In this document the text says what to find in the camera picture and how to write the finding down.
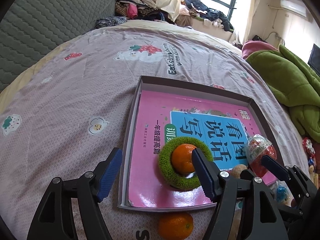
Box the blue red egg toy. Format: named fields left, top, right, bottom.
left=271, top=180, right=293, bottom=206

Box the black television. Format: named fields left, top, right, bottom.
left=308, top=44, right=320, bottom=75

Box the pink pillow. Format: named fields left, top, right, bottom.
left=241, top=40, right=277, bottom=60

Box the orange tangerine on bed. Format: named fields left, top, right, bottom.
left=157, top=212, right=194, bottom=240

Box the cream curtain right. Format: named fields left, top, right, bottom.
left=229, top=0, right=261, bottom=44

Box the grey quilted headboard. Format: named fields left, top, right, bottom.
left=1, top=0, right=116, bottom=90

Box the red candy wrapper toy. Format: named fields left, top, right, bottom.
left=302, top=137, right=316, bottom=168

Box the pink blue workbook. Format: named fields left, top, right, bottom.
left=127, top=90, right=278, bottom=209

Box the red egg toy in box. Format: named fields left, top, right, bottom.
left=244, top=134, right=277, bottom=178

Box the white air conditioner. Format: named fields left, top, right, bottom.
left=280, top=0, right=307, bottom=17

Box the clothes pile on windowsill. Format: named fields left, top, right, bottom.
left=175, top=0, right=234, bottom=33

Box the green fleece blanket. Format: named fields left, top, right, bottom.
left=246, top=45, right=319, bottom=142

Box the clothes pile by headboard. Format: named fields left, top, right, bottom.
left=95, top=0, right=175, bottom=29

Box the grey shallow cardboard box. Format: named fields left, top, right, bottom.
left=118, top=75, right=286, bottom=213

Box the green fuzzy ring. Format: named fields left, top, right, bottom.
left=158, top=136, right=214, bottom=192

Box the pink strawberry bed sheet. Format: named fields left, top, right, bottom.
left=1, top=20, right=308, bottom=239

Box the orange tangerine in box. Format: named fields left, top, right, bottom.
left=171, top=144, right=196, bottom=176

